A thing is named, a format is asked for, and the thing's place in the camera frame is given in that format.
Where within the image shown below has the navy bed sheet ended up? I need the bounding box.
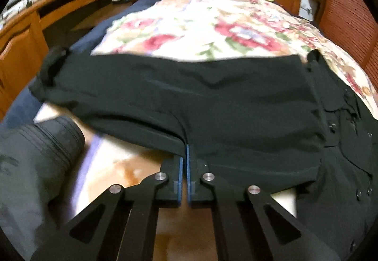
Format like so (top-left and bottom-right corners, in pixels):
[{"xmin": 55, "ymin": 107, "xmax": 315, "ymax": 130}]
[{"xmin": 1, "ymin": 0, "xmax": 161, "ymax": 132}]

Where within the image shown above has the wooden desk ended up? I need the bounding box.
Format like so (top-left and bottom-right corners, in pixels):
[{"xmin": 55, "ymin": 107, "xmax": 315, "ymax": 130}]
[{"xmin": 1, "ymin": 0, "xmax": 99, "ymax": 117}]

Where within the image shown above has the wooden louvered wardrobe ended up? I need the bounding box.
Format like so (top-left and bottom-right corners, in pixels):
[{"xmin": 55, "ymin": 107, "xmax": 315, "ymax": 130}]
[{"xmin": 314, "ymin": 0, "xmax": 377, "ymax": 86}]

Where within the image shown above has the dark jacket sleeve forearm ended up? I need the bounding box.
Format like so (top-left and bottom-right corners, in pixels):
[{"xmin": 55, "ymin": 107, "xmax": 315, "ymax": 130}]
[{"xmin": 1, "ymin": 116, "xmax": 85, "ymax": 260}]

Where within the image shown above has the floral bed blanket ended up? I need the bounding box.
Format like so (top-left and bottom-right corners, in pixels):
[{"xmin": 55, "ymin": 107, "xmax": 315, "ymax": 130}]
[{"xmin": 32, "ymin": 0, "xmax": 378, "ymax": 261}]

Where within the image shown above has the black double-breasted coat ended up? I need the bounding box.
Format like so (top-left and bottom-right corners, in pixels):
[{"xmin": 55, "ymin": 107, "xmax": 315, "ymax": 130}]
[{"xmin": 30, "ymin": 50, "xmax": 377, "ymax": 260}]

